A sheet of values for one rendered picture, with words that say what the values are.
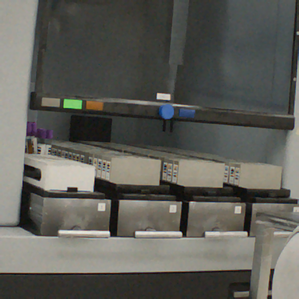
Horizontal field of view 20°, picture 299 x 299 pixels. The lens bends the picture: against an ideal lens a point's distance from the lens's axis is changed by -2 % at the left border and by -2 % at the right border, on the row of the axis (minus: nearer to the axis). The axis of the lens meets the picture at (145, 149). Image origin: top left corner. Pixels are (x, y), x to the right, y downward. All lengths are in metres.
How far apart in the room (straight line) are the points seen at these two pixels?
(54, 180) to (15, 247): 0.15
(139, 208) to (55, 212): 0.17
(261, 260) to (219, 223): 0.26
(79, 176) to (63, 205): 0.08
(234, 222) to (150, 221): 0.19
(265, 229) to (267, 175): 0.40
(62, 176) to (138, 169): 0.18
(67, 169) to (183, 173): 0.28
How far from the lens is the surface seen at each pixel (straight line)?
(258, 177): 1.83
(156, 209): 1.63
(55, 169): 1.57
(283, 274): 0.65
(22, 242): 1.53
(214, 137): 2.15
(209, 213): 1.69
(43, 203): 1.53
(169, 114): 1.68
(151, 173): 1.70
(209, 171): 1.76
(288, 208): 1.80
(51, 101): 1.58
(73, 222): 1.56
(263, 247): 1.47
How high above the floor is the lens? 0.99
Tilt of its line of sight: 3 degrees down
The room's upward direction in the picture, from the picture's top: 5 degrees clockwise
